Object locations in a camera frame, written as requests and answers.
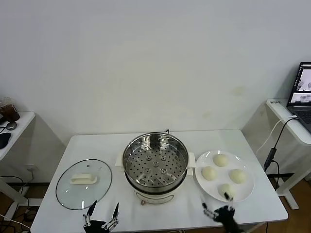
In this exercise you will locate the black computer mouse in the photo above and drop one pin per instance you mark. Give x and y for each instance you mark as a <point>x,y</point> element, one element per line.
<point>4,140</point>

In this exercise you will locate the plastic iced coffee cup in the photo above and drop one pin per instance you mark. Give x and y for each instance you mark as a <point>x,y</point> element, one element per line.
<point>9,111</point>

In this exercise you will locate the white wall socket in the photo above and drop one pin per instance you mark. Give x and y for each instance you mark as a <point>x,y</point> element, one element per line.
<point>31,167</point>

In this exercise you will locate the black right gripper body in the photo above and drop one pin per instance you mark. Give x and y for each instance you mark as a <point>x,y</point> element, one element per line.
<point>227,217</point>

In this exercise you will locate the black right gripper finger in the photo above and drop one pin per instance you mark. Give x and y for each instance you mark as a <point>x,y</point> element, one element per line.
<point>229,196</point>
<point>206,209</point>

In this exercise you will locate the white round plate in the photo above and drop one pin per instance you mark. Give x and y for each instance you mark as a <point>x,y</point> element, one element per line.
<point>243,191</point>

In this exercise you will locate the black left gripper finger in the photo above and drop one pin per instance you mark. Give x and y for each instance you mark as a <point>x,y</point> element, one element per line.
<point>91,209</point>
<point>116,211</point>

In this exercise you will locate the white side desk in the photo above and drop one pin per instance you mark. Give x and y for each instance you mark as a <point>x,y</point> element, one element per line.
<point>22,121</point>

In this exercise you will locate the white steamed baozi bun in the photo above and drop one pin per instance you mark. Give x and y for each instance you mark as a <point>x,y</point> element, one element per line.
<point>223,188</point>
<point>238,176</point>
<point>209,173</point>
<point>220,160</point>

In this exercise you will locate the steel perforated steamer basket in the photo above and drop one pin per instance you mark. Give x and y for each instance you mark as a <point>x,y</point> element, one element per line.
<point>175,174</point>

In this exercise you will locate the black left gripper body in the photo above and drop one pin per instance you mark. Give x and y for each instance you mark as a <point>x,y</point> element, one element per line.
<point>96,225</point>

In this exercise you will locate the small grey round disc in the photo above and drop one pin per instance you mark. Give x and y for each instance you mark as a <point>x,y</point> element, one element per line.
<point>11,125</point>

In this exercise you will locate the white electric cooking pot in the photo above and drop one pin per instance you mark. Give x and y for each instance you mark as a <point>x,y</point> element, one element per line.
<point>158,197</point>

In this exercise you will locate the dark grey open laptop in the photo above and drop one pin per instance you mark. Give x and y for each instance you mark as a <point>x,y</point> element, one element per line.
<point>301,111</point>

